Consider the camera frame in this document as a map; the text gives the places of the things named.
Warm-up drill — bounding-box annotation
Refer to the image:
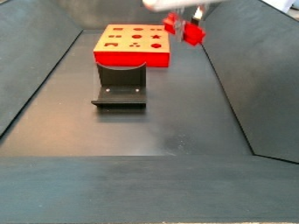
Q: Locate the red star prism object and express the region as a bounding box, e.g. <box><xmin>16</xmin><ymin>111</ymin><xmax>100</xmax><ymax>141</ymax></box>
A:
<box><xmin>163</xmin><ymin>12</ymin><xmax>206</xmax><ymax>46</ymax></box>

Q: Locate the red shape-sorting block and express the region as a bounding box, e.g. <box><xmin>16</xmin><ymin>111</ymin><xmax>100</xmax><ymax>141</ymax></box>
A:
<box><xmin>94</xmin><ymin>24</ymin><xmax>171</xmax><ymax>67</ymax></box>

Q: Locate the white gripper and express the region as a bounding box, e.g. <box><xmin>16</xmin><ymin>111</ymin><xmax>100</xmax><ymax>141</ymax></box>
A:
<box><xmin>143</xmin><ymin>0</ymin><xmax>225</xmax><ymax>42</ymax></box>

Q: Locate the black curved fixture stand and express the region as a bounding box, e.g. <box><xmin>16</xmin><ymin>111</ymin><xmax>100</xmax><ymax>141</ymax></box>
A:
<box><xmin>91</xmin><ymin>64</ymin><xmax>147</xmax><ymax>107</ymax></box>

